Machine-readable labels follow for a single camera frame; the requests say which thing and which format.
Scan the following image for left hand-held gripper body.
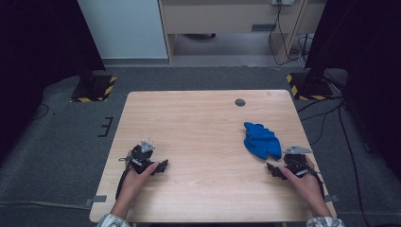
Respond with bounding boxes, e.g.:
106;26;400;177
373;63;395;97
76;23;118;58
131;139;156;175

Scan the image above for cable bundle behind desk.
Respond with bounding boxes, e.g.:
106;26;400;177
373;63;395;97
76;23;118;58
289;32;314;69

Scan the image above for grey floor cable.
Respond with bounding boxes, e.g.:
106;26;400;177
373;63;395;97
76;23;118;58
0;201;93;211

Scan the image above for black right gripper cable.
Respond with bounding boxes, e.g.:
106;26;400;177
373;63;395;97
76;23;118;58
306;164;326;201

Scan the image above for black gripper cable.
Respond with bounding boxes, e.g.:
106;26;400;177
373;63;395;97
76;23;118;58
114;155;133;201
306;164;326;201

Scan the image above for black floor tape mark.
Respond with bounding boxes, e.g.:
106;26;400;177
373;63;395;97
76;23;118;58
97;116;114;138

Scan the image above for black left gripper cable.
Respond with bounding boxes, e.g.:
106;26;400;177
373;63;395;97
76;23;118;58
114;155;133;201

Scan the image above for white cabinet panel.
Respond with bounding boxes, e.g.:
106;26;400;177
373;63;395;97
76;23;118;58
77;0;168;60

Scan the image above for person's right hand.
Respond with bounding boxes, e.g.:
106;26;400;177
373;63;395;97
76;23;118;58
278;155;326;208

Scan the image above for blue cloth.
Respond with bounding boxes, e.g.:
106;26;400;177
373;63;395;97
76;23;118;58
243;121;283;161

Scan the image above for black curtain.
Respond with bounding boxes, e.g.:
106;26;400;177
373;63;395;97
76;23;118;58
0;0;107;162
304;0;401;183

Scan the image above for long black floor cable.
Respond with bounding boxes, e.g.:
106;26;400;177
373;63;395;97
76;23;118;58
338;105;365;227

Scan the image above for black hanging power cable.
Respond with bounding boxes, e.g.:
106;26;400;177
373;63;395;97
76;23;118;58
268;3;304;67

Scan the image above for thin black floor cable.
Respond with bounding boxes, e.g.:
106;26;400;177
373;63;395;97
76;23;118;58
32;103;50;121

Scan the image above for grey rectangular desk label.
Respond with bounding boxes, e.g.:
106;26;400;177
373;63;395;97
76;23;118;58
251;23;277;32

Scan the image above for black yellow striped stand base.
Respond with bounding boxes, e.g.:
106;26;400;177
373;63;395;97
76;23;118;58
70;74;117;103
286;71;335;102

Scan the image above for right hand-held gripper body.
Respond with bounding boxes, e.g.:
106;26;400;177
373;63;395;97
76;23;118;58
282;145;314;178

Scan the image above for beige wooden desk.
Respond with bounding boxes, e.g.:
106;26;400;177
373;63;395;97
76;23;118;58
157;0;327;65

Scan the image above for person's left hand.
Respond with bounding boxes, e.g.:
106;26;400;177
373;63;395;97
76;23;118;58
118;150;160;203

